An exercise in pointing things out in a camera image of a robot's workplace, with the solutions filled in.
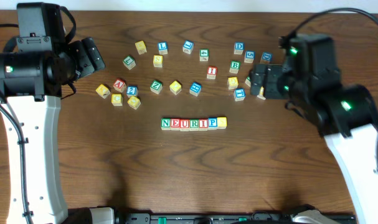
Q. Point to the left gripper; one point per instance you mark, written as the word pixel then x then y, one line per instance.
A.
pixel 91 55

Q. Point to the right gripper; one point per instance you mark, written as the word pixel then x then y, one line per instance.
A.
pixel 264 79

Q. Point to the yellow s block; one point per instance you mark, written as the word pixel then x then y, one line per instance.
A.
pixel 222 122
pixel 158 61

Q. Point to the blue P block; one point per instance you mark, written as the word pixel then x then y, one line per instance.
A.
pixel 212 123

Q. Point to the red i block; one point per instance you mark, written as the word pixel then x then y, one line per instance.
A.
pixel 211 72
pixel 203 124

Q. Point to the green R block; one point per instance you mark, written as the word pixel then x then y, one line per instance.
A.
pixel 193 124

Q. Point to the red U block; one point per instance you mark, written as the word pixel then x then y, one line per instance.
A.
pixel 184 124

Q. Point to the green N block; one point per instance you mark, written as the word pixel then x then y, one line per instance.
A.
pixel 165 123

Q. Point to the red E block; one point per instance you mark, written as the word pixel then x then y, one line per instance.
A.
pixel 175 124

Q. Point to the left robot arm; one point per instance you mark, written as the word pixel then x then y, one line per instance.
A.
pixel 34 66

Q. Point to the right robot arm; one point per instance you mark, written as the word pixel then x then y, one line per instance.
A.
pixel 346 117

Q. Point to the blue D block right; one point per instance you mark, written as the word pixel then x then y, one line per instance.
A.
pixel 266 58

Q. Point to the blue d block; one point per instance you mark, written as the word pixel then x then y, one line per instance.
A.
pixel 266 58
pixel 239 48

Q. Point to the green J block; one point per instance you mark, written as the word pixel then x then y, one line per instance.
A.
pixel 248 81

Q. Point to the yellow M block right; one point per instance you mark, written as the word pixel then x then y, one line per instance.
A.
pixel 261 94

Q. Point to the blue 5 block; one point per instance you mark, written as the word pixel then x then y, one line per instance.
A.
pixel 249 56

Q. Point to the blue T block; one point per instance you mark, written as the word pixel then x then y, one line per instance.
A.
pixel 239 94

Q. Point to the green B block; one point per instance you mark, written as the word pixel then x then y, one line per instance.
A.
pixel 234 66

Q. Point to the yellow block right centre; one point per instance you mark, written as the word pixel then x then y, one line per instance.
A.
pixel 232 83

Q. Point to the yellow K block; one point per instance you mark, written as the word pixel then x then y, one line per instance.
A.
pixel 103 91

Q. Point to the blue D block top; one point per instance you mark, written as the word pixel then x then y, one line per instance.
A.
pixel 239 48

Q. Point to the green 7 block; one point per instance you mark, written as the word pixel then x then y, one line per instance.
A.
pixel 129 62

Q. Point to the red A block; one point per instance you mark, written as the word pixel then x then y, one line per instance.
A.
pixel 119 85

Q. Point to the yellow C block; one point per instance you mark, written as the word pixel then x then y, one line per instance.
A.
pixel 117 99

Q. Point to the yellow block top left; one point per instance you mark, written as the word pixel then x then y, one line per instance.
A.
pixel 141 47

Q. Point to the blue 2 block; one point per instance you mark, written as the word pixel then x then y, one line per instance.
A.
pixel 132 91

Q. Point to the yellow Q block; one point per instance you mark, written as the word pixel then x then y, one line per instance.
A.
pixel 134 102

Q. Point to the green 4 block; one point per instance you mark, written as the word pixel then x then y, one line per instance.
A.
pixel 203 55

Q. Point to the blue H block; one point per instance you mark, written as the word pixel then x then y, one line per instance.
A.
pixel 195 89

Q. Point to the green Z block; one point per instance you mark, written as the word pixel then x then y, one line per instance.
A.
pixel 156 87

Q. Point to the blue tilted L block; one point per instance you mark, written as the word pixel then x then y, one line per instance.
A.
pixel 188 47

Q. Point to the yellow O block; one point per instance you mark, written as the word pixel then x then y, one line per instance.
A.
pixel 175 87

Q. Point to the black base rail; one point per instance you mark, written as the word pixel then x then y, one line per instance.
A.
pixel 145 218

